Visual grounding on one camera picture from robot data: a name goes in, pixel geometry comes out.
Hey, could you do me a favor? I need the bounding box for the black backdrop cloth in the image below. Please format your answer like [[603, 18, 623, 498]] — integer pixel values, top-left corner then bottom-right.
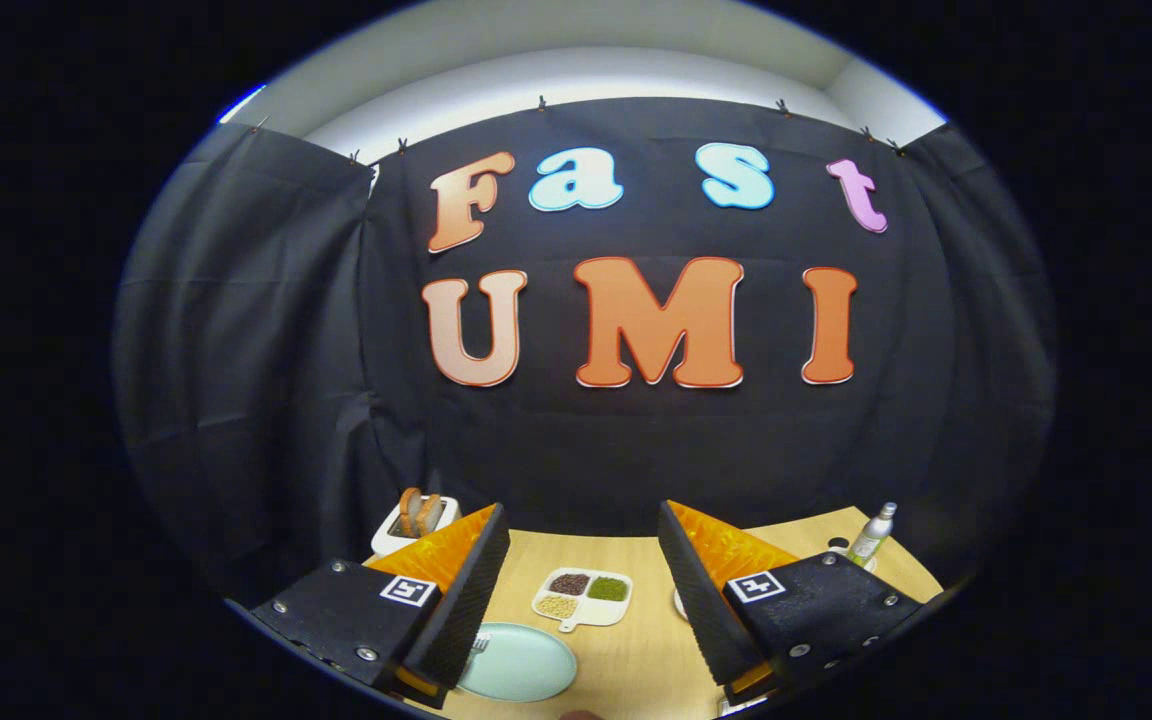
[[114, 97, 1057, 611]]

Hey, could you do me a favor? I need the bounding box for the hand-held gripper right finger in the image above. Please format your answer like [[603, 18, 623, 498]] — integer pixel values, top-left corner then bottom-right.
[[656, 500, 925, 707]]

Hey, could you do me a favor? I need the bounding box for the pale green round plate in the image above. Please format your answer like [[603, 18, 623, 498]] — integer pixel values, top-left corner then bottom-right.
[[456, 622, 578, 703]]

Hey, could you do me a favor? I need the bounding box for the green label metal bottle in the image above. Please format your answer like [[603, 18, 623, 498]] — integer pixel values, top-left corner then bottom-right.
[[846, 502, 898, 568]]

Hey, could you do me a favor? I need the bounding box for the cream toaster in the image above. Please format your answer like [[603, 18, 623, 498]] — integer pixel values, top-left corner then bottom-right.
[[372, 488, 462, 558]]

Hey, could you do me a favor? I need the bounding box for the white divided tray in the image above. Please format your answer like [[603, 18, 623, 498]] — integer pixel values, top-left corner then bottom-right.
[[532, 568, 634, 634]]

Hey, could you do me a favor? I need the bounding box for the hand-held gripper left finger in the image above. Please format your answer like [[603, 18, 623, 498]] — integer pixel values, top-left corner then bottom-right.
[[248, 502, 512, 711]]

